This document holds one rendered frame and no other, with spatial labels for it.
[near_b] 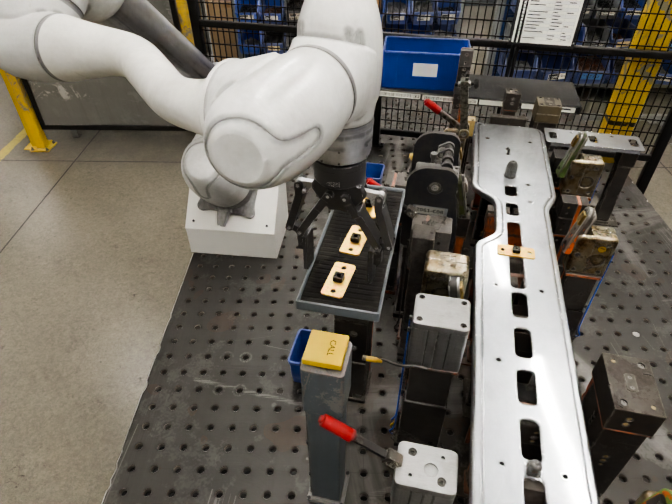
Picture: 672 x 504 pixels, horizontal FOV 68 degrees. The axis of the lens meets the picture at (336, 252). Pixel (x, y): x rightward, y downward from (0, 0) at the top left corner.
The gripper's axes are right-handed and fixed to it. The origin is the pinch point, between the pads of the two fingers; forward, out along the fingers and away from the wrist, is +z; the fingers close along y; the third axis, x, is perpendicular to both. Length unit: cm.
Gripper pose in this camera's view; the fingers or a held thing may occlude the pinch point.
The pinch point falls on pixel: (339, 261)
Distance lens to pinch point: 83.4
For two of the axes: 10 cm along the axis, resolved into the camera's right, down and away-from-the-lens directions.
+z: 0.0, 7.6, 6.5
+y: 9.5, 2.0, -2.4
